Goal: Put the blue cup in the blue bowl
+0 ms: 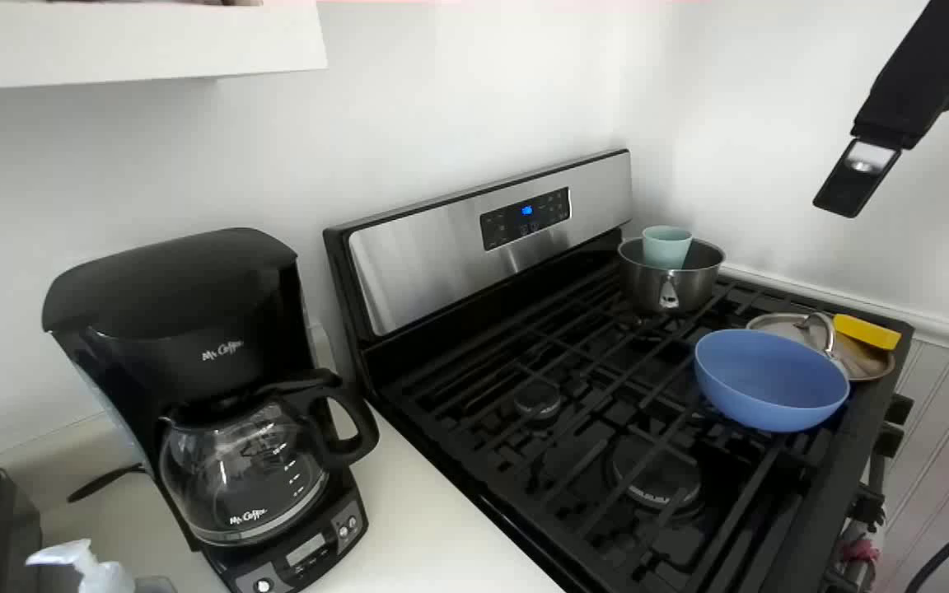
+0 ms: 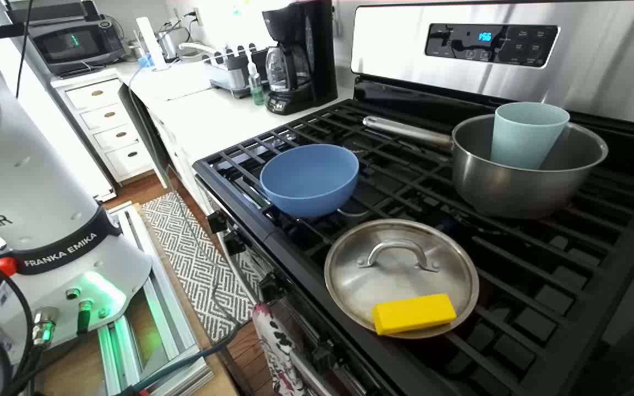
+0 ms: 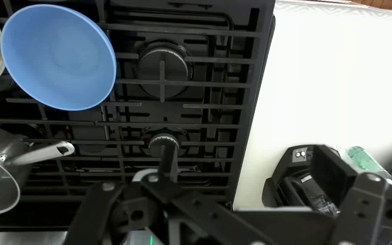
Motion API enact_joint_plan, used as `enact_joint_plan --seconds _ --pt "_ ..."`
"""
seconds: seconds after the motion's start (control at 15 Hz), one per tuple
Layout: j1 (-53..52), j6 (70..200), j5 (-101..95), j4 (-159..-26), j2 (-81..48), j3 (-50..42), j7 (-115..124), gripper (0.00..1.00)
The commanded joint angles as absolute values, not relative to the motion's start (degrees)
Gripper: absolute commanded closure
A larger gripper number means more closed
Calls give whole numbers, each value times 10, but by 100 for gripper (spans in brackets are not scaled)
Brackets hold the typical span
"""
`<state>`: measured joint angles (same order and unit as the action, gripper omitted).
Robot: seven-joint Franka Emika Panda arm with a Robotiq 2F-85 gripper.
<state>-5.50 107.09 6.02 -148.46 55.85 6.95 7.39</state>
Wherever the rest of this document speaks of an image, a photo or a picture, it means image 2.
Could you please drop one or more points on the light blue plastic cup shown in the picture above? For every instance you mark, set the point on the light blue plastic cup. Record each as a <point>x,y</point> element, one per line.
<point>526,135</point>

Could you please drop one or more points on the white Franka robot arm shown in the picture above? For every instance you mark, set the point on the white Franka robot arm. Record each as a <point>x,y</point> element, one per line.
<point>22,182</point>

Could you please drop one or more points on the blue plastic bowl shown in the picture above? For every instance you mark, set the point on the blue plastic bowl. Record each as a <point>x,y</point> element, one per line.
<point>308,178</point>

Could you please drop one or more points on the stainless steel pot lid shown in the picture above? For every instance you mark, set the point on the stainless steel pot lid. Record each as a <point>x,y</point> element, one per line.
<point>351,286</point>

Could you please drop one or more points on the white kitchen counter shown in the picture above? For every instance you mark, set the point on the white kitchen counter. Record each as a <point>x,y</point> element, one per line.
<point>214,122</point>

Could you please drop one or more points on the green dish soap bottle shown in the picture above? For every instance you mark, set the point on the green dish soap bottle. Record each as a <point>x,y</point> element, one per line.
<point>257,79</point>

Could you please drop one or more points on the grey patterned floor rug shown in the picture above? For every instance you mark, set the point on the grey patterned floor rug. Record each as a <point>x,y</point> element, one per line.
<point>193,265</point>

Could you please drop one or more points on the black drip coffee maker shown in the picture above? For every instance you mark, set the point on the black drip coffee maker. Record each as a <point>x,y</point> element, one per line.
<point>308,50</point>

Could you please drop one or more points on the yellow rectangular block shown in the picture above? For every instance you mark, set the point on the yellow rectangular block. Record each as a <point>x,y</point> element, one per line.
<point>414,313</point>

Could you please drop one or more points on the grey dish rack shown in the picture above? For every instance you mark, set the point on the grey dish rack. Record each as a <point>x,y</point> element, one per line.
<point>227,73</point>

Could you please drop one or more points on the patterned dish towel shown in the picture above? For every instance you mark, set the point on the patterned dish towel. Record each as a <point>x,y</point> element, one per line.
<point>277,355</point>

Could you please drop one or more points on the white drawer cabinet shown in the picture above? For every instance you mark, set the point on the white drawer cabinet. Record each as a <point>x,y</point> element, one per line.
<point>104,116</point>

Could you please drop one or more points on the black gas stove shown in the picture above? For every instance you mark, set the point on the black gas stove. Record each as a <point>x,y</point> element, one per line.
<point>552,293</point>

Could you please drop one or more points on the black countertop oven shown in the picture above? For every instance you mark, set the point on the black countertop oven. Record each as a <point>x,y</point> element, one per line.
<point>75,44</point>

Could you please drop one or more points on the red round stop button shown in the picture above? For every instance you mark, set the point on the red round stop button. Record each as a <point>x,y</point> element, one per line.
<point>8,265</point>

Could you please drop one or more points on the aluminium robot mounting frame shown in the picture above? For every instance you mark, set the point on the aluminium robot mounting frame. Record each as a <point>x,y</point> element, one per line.
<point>164,322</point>

